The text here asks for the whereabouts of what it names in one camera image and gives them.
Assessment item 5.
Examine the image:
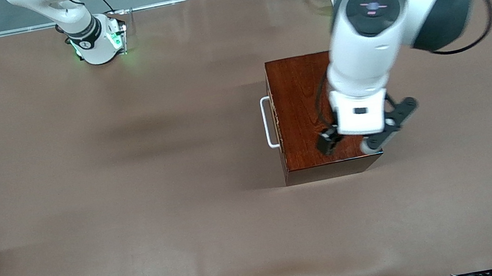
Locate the wooden drawer white handle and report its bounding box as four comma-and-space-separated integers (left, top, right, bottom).
254, 62, 288, 176

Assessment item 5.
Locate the dark wooden drawer cabinet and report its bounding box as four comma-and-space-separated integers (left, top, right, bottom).
263, 43, 387, 187

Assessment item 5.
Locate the brown table cover sheet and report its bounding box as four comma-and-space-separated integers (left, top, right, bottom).
0, 0, 492, 276

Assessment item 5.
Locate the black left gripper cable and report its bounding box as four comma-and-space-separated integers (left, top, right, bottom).
297, 0, 492, 132

